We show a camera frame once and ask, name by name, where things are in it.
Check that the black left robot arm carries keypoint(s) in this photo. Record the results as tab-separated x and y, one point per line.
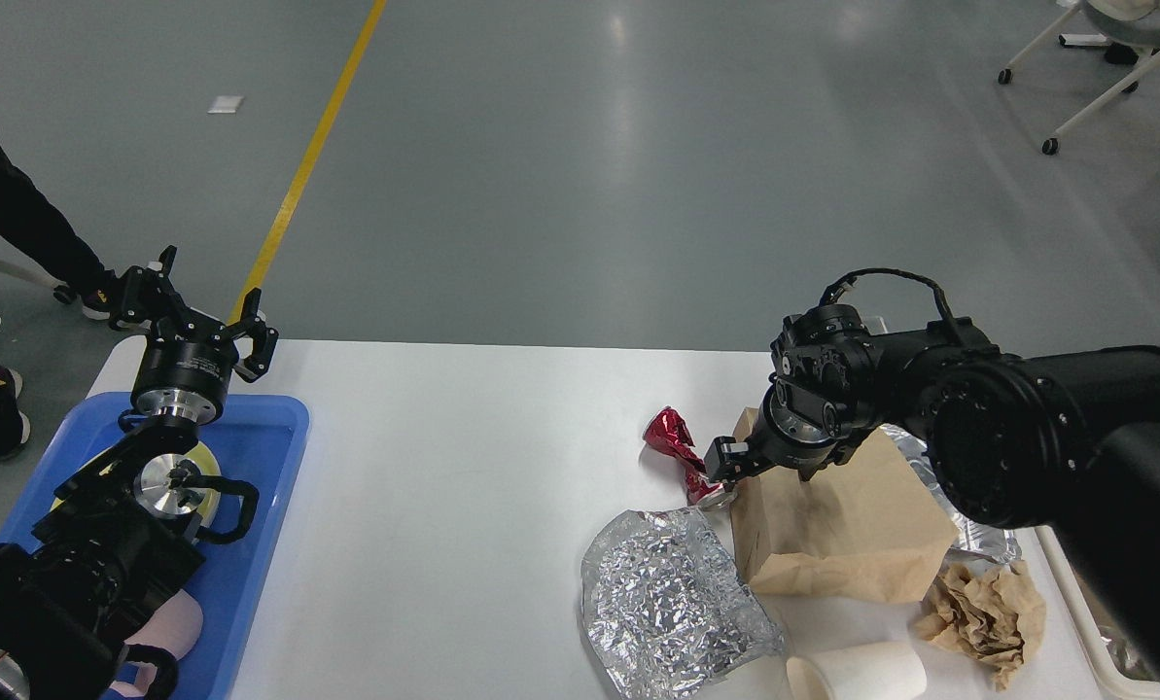
67	608

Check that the white paper cup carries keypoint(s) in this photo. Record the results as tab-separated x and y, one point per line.
884	670

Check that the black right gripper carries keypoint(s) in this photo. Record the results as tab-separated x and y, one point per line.
779	438

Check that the crumpled aluminium foil sheet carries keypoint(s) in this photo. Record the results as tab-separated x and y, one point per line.
664	608

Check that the pink mug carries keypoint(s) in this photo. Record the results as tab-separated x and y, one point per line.
174	627

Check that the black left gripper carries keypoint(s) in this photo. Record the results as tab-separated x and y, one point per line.
185	371

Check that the yellow plate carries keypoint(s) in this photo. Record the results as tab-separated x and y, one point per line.
156	487

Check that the crushed red can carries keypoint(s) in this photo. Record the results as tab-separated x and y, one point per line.
667	434

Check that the crumpled brown paper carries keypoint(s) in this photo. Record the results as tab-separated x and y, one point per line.
997	618

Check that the beige plastic bin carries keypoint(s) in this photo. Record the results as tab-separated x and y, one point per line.
1107	648

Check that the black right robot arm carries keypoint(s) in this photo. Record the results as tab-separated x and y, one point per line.
1068	441

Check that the person in black clothes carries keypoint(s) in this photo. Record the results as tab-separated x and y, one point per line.
39	230

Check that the brown paper bag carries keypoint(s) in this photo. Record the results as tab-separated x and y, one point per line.
869	530

